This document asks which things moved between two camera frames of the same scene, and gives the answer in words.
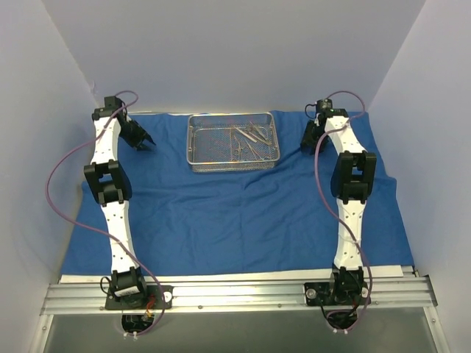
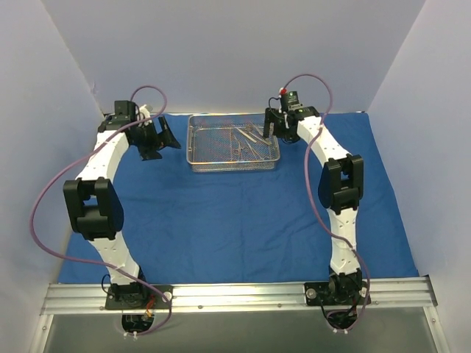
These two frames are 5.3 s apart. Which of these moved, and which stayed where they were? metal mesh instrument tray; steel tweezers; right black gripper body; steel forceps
Moved: right black gripper body
Stayed: metal mesh instrument tray; steel forceps; steel tweezers
